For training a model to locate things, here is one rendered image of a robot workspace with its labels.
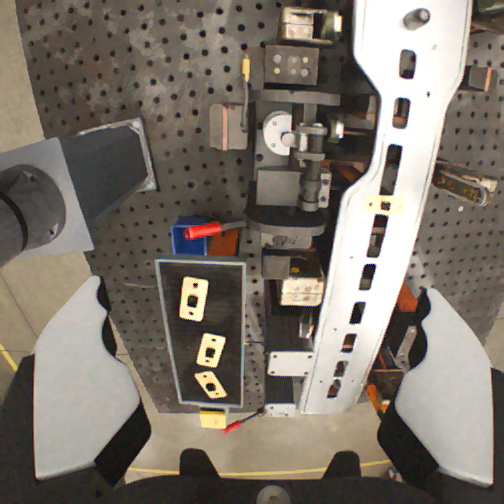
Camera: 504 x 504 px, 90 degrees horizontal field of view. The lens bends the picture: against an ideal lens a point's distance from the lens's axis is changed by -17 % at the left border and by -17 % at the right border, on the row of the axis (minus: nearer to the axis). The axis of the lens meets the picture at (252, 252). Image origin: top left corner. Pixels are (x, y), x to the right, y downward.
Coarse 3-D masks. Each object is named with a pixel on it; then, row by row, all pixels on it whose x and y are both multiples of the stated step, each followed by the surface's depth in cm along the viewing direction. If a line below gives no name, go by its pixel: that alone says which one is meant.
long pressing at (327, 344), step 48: (384, 0) 39; (432, 0) 38; (384, 48) 43; (432, 48) 42; (384, 96) 47; (432, 96) 46; (384, 144) 51; (432, 144) 50; (336, 240) 60; (384, 240) 60; (336, 288) 66; (384, 288) 66; (336, 336) 73
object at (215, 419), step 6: (204, 414) 65; (210, 414) 65; (216, 414) 65; (222, 414) 65; (204, 420) 66; (210, 420) 66; (216, 420) 65; (222, 420) 65; (204, 426) 67; (210, 426) 67; (216, 426) 67; (222, 426) 67
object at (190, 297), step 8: (184, 280) 46; (192, 280) 46; (200, 280) 46; (184, 288) 47; (192, 288) 47; (200, 288) 47; (184, 296) 48; (192, 296) 48; (200, 296) 48; (184, 304) 49; (192, 304) 48; (200, 304) 49; (184, 312) 49; (200, 312) 49
